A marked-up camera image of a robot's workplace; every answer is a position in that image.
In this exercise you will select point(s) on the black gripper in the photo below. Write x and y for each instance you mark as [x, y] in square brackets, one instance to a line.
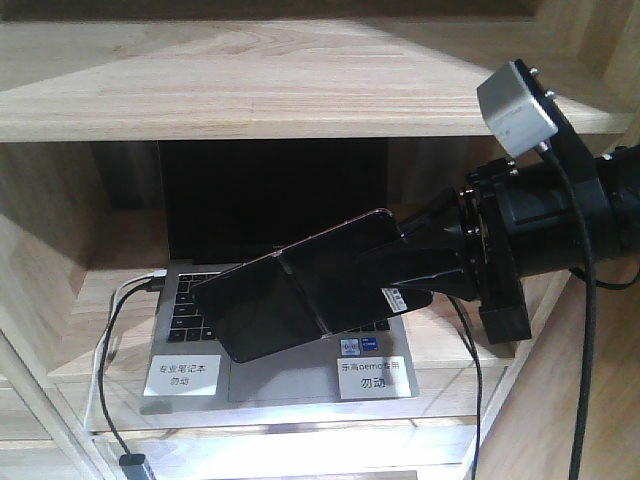
[516, 223]

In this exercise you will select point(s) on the black foldable phone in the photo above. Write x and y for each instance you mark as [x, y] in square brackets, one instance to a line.
[304, 292]

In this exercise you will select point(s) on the white right laptop label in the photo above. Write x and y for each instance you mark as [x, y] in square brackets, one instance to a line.
[370, 378]

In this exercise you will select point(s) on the white laptop label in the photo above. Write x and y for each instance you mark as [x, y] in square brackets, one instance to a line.
[370, 378]
[182, 375]

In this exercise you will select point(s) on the grey laptop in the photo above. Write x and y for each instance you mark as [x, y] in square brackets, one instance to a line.
[229, 202]

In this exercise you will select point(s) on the white left laptop label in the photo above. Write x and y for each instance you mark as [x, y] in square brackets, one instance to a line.
[182, 375]

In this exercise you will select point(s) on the wooden shelf unit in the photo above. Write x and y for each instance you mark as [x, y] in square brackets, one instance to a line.
[75, 72]

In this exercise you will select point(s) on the grey usb hub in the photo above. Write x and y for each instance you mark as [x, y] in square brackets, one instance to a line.
[136, 467]

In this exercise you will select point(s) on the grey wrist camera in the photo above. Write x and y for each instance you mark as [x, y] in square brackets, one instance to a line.
[511, 111]

